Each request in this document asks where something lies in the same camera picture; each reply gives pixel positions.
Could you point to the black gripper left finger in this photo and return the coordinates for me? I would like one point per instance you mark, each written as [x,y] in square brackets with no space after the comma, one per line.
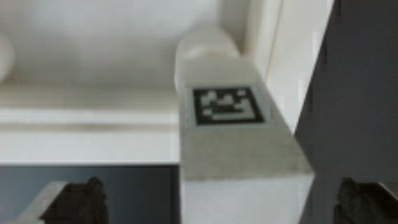
[69,203]

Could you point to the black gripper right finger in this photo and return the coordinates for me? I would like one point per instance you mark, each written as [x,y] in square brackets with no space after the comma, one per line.
[366,204]

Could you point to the white leg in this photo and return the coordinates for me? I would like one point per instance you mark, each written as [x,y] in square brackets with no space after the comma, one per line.
[243,169]

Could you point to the white square table top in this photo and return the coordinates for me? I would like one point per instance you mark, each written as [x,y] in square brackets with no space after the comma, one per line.
[99,42]

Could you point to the white front fence rail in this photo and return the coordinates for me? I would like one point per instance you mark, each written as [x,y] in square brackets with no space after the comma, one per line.
[85,143]

